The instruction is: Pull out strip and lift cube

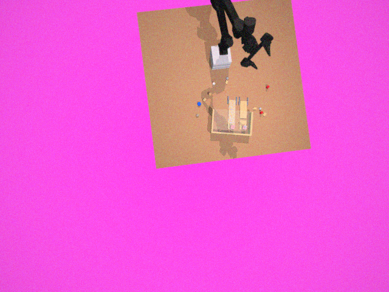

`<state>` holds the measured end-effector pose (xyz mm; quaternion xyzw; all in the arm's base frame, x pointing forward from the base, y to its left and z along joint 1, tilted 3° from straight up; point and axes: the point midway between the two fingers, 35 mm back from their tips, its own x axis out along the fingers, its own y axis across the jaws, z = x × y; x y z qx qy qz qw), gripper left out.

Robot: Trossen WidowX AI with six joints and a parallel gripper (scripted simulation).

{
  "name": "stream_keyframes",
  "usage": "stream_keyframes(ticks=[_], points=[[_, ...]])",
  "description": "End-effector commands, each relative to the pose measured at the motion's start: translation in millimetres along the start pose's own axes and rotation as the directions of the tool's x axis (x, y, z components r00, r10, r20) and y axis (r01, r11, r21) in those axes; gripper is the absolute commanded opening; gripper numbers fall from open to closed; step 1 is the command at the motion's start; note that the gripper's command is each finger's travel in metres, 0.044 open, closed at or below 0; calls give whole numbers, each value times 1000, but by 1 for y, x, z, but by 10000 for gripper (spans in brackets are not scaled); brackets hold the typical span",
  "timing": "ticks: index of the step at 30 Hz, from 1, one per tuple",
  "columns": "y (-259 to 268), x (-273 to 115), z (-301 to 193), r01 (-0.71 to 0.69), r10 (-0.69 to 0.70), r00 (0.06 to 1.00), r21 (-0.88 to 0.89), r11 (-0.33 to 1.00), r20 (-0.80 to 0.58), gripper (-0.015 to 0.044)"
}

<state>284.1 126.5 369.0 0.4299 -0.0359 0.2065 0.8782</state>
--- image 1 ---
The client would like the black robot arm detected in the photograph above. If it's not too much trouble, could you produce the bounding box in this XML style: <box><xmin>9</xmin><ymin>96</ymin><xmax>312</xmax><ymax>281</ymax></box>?
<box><xmin>210</xmin><ymin>0</ymin><xmax>257</xmax><ymax>55</ymax></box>

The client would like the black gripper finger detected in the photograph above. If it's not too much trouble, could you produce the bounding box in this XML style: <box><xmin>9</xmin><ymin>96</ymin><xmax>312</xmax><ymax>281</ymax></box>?
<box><xmin>244</xmin><ymin>60</ymin><xmax>257</xmax><ymax>70</ymax></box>
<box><xmin>261</xmin><ymin>39</ymin><xmax>272</xmax><ymax>56</ymax></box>

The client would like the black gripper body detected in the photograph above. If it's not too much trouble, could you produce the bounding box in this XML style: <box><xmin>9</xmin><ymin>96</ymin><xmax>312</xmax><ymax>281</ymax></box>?
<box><xmin>240</xmin><ymin>33</ymin><xmax>274</xmax><ymax>68</ymax></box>

